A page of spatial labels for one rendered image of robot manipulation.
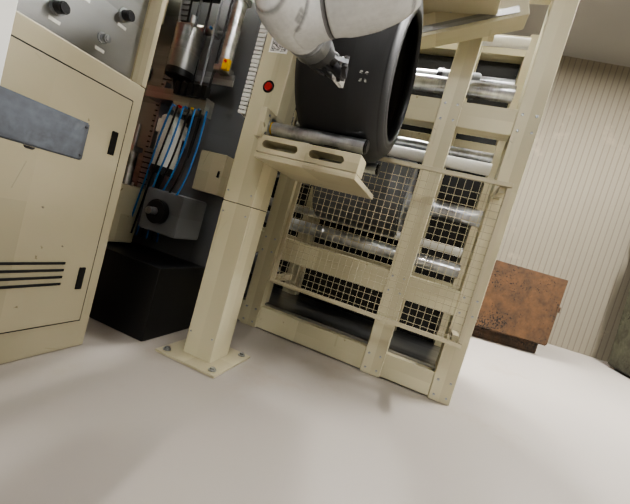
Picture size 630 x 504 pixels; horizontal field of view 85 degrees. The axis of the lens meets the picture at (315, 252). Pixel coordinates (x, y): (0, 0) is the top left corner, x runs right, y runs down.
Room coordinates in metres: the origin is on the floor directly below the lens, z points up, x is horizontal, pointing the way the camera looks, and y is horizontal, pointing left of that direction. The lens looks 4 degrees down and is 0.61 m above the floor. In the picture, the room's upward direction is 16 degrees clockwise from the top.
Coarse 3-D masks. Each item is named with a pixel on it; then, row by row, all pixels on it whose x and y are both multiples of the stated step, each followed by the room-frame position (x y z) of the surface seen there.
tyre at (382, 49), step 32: (384, 32) 0.98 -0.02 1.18; (416, 32) 1.28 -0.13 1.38; (352, 64) 1.00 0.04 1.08; (384, 64) 1.00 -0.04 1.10; (416, 64) 1.37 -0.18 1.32; (320, 96) 1.07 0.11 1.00; (352, 96) 1.04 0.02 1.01; (384, 96) 1.05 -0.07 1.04; (320, 128) 1.15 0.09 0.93; (352, 128) 1.10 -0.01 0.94; (384, 128) 1.15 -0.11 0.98
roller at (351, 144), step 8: (272, 128) 1.19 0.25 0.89; (280, 128) 1.18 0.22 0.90; (288, 128) 1.17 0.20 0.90; (296, 128) 1.16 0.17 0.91; (304, 128) 1.16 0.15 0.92; (280, 136) 1.19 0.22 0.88; (288, 136) 1.18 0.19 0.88; (296, 136) 1.16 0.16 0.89; (304, 136) 1.15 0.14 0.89; (312, 136) 1.14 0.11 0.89; (320, 136) 1.13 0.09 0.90; (328, 136) 1.13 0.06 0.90; (336, 136) 1.12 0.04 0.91; (344, 136) 1.12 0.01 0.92; (320, 144) 1.15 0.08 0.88; (328, 144) 1.13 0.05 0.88; (336, 144) 1.12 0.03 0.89; (344, 144) 1.11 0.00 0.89; (352, 144) 1.10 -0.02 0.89; (360, 144) 1.09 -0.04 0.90; (368, 144) 1.11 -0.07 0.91; (360, 152) 1.11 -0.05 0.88
